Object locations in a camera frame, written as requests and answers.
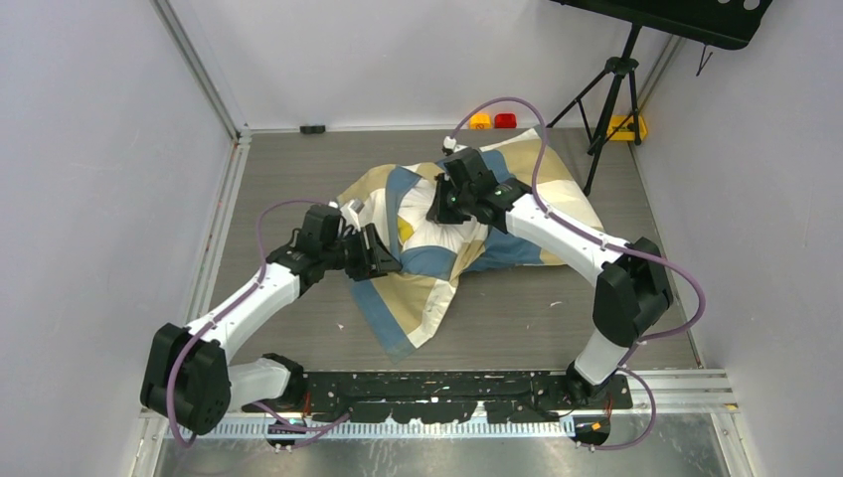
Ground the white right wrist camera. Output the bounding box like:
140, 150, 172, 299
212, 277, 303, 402
441, 136, 466, 156

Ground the black overhead panel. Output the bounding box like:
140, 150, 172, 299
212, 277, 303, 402
565, 0, 772, 51

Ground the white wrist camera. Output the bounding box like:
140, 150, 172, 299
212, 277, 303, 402
328, 199, 364, 232
441, 136, 466, 156

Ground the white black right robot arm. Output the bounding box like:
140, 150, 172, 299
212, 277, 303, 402
427, 148, 674, 408

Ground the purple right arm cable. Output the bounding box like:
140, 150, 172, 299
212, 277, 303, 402
444, 96, 707, 453

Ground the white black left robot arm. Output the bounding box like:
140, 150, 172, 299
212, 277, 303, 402
140, 200, 402, 445

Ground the red block toy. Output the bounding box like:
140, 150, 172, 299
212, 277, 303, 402
493, 112, 518, 129

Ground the small black wall object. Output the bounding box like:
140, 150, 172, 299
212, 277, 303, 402
299, 124, 326, 135

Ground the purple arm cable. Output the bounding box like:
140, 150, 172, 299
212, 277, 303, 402
164, 200, 354, 450
444, 96, 707, 453

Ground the yellow block toy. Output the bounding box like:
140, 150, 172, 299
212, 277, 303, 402
468, 112, 493, 130

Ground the blue tan white checked pillowcase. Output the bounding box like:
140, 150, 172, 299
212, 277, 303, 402
335, 129, 603, 363

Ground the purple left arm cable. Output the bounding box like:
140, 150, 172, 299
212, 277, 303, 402
164, 200, 354, 450

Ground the yellow box by tripod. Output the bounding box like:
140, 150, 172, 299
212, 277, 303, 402
606, 115, 648, 142

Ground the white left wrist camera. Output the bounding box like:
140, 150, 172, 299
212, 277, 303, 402
328, 199, 364, 232

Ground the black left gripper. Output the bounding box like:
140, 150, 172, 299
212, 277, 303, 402
322, 225, 402, 282

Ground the black tripod stand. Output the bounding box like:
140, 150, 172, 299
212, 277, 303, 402
547, 24, 642, 197

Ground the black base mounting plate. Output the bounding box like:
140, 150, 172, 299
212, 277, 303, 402
264, 371, 633, 424

